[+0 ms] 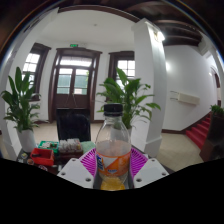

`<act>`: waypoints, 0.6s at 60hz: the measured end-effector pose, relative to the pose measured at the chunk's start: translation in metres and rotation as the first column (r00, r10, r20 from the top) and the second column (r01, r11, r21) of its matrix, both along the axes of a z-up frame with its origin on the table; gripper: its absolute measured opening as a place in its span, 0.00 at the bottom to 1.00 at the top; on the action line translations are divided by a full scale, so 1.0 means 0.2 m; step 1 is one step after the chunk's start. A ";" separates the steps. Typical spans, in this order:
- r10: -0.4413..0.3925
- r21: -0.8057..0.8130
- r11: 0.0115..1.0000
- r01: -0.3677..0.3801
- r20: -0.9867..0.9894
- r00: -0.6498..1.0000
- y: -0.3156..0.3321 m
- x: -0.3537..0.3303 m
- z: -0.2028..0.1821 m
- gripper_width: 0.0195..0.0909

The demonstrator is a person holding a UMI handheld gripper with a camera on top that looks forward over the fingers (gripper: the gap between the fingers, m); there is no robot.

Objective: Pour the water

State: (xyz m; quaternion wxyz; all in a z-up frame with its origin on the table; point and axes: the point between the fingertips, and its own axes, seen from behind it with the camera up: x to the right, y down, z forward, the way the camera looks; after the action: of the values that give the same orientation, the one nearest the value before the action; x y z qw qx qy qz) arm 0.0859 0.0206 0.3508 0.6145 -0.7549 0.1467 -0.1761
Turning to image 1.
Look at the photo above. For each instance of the red carpeted staircase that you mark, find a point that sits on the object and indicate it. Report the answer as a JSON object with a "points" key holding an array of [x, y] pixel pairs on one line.
{"points": [[200, 131]]}

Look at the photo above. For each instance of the dark framed window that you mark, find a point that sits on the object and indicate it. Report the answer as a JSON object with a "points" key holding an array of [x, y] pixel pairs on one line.
{"points": [[31, 63], [128, 66]]}

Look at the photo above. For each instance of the white wall heater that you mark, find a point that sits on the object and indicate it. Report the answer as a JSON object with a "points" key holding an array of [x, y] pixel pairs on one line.
{"points": [[186, 98]]}

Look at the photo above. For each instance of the green cloth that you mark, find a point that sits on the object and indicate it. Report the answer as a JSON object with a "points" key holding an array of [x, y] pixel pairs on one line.
{"points": [[88, 146]]}

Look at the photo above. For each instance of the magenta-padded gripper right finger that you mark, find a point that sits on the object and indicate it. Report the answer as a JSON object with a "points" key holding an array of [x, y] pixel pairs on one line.
{"points": [[151, 171]]}

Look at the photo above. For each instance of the small leafy plant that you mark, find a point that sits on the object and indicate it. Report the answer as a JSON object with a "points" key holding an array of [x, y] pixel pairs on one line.
{"points": [[217, 110]]}

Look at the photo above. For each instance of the box of small jars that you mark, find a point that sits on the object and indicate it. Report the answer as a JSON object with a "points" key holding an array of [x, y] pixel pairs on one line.
{"points": [[70, 146]]}

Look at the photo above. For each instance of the leafy plant in white pot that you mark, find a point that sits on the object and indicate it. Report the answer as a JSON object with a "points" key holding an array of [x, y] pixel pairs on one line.
{"points": [[26, 140], [128, 90]]}

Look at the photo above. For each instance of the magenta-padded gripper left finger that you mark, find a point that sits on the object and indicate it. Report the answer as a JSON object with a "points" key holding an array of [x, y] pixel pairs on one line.
{"points": [[75, 171]]}

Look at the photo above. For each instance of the dark wooden stand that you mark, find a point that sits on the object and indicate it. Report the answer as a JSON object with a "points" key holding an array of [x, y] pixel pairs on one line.
{"points": [[215, 140]]}

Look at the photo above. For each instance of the red plastic box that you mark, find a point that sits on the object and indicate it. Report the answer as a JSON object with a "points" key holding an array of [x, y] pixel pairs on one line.
{"points": [[41, 157]]}

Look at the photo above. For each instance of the green exit sign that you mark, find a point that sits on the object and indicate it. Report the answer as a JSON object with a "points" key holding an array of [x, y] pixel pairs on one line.
{"points": [[73, 45]]}

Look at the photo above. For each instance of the orange drink plastic bottle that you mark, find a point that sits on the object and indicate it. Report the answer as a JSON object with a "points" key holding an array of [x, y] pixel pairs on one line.
{"points": [[112, 150]]}

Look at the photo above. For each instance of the dark wooden glazed door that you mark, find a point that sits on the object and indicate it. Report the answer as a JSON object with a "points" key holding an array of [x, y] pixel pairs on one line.
{"points": [[73, 100]]}

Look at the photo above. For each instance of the black chair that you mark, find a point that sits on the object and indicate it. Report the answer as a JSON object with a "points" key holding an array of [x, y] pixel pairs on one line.
{"points": [[73, 125]]}

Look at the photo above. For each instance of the green and white box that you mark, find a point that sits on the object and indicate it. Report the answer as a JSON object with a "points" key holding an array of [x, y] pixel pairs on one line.
{"points": [[48, 145]]}

